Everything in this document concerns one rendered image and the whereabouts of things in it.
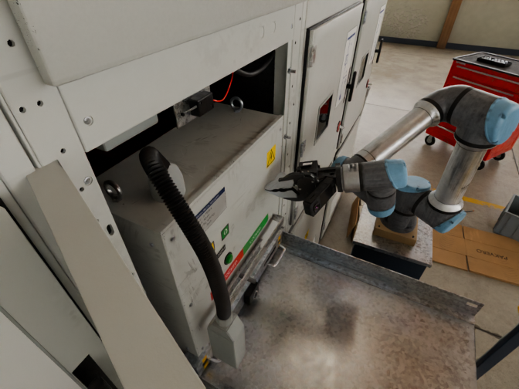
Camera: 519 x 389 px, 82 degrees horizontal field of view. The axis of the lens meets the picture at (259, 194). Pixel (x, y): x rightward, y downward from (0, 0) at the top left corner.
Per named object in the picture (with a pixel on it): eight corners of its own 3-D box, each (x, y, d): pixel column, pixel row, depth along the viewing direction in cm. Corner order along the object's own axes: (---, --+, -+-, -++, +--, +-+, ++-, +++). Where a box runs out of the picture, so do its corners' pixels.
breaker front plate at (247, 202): (279, 238, 111) (286, 118, 81) (202, 360, 78) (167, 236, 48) (276, 236, 112) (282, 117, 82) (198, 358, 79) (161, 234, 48)
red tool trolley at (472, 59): (418, 143, 346) (456, 47, 281) (446, 133, 364) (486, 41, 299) (478, 174, 299) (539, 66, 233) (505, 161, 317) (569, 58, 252)
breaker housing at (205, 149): (277, 235, 112) (283, 114, 81) (198, 360, 78) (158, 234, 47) (171, 196, 130) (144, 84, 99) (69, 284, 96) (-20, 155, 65)
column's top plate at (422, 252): (364, 201, 155) (364, 197, 154) (431, 218, 145) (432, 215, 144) (351, 243, 133) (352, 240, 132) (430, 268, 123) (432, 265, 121)
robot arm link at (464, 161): (428, 205, 127) (481, 80, 89) (461, 228, 117) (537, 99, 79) (408, 218, 123) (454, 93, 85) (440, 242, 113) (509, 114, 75)
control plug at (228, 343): (246, 351, 76) (244, 316, 65) (237, 370, 72) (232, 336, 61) (221, 337, 79) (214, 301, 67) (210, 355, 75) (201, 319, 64)
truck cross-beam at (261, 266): (282, 241, 116) (283, 230, 112) (199, 378, 79) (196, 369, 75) (270, 236, 118) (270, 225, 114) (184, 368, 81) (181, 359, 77)
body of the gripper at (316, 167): (301, 183, 89) (343, 179, 85) (298, 201, 82) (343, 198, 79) (296, 161, 85) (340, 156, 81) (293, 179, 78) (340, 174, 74)
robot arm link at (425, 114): (444, 67, 94) (324, 160, 91) (478, 79, 87) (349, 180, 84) (440, 96, 103) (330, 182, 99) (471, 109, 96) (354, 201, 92)
